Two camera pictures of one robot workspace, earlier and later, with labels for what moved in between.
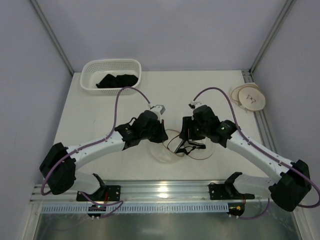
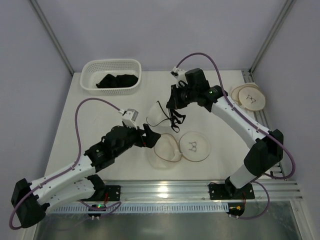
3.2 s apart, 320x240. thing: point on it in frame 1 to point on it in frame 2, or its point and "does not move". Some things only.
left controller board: [96, 208] does not move
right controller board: [236, 208] does not move
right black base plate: [218, 191] does not move
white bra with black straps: [176, 145] to [157, 116]
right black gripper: [187, 128] to [173, 99]
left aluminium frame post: [37, 8] does not move
